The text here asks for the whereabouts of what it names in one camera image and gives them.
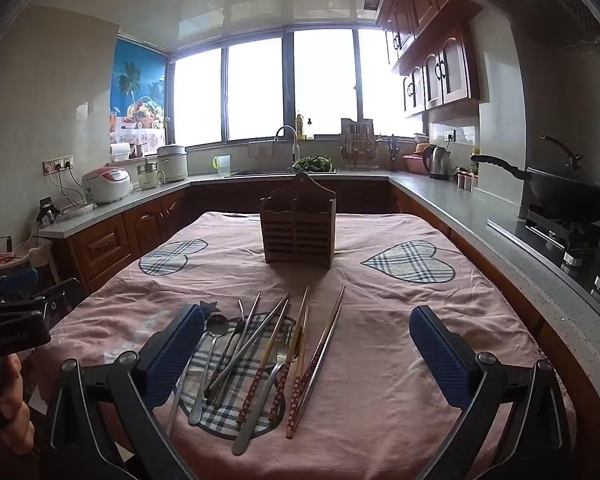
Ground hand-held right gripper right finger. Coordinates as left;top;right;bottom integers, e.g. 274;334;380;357
409;305;576;480

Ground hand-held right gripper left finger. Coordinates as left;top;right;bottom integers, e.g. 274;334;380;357
45;304;206;480

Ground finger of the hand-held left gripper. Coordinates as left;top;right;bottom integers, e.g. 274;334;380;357
30;277;88;333
0;267;41;306

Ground silver spoon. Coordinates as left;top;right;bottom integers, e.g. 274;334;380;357
188;314;229;425

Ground wooden utensil holder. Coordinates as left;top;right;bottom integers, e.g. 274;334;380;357
259;172;337;267

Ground person's left hand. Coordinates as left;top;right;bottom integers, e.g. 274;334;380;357
0;354;36;457

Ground small silver fork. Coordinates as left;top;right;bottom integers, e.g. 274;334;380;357
211;299;246;403

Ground pink tablecloth with plaid hearts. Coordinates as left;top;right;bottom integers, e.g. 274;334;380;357
45;210;578;480

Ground black clip stand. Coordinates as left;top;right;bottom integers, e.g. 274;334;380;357
35;197;62;226

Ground large silver fork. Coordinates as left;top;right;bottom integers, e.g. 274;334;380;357
231;340;293;457

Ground white and pink rice cooker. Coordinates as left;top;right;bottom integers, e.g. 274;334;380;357
81;166;133;206

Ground small white electric pot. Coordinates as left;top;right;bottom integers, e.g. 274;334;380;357
136;159;167;191

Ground grey kitchen countertop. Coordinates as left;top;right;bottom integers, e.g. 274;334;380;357
27;167;600;391

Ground gas stove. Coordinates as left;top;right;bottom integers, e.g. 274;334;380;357
487;204;600;306

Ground white slow cooker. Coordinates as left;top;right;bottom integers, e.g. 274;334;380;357
156;143;189;183

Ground steel electric kettle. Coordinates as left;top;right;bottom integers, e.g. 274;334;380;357
422;144;452;181

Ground pink plastic basin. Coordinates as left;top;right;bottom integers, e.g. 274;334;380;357
402;152;428;175

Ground kitchen sink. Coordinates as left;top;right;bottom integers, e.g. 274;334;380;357
230;162;338;177

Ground black wok with lid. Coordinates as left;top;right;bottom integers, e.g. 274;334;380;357
470;135;600;225

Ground metal dish rack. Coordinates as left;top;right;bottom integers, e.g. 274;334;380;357
340;117;381;172

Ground tropical printed window blind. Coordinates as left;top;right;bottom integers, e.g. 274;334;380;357
109;35;170;163

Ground green leafy vegetables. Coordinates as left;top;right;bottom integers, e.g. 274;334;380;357
291;156;334;173

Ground chrome kitchen faucet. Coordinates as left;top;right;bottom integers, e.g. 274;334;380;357
274;125;301;163

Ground large kitchen window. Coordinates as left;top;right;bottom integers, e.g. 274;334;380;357
167;27;426;148

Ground wooden upper cabinets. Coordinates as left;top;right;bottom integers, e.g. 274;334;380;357
377;0;483;120

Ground wall socket with plugs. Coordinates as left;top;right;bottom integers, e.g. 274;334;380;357
42;156;75;176

